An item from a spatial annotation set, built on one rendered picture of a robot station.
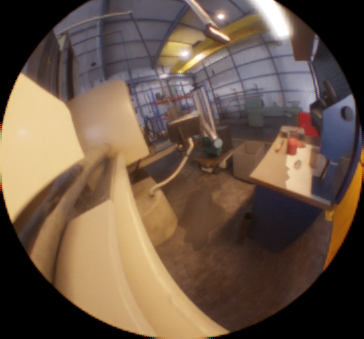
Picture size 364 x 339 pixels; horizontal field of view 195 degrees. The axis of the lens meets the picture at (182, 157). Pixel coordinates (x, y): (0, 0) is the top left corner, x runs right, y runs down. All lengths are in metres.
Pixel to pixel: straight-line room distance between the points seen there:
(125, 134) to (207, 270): 1.57
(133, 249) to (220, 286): 1.20
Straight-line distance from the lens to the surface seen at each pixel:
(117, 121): 1.04
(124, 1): 7.50
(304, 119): 3.51
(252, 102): 5.75
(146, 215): 1.12
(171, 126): 0.98
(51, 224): 0.17
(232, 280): 1.31
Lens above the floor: 1.31
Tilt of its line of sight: 21 degrees down
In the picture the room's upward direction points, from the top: 18 degrees counter-clockwise
